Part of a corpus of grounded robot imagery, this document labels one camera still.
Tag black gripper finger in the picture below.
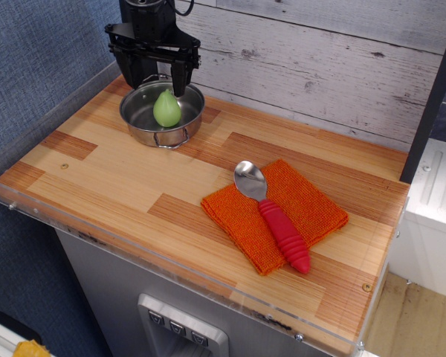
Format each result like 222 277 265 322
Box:
171 61 192 97
114 50 158 89

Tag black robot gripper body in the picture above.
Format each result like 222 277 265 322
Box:
105 1 200 69

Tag green toy pear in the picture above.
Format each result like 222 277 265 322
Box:
153 89 181 127

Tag small stainless steel pan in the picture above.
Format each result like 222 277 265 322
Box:
120 79 205 149

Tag orange knitted cloth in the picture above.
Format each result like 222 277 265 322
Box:
201 159 349 275

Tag clear acrylic table guard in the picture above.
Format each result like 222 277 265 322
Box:
0 65 408 356

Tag grey cabinet with dispenser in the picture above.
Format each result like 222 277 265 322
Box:
57 231 325 356

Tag white ribbed side unit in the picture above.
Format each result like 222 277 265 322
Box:
388 139 446 295

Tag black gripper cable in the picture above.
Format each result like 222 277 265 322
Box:
172 0 195 17

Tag red-handled metal spoon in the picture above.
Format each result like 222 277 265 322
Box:
233 161 311 274

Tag dark right vertical post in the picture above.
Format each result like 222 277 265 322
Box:
399 49 446 184

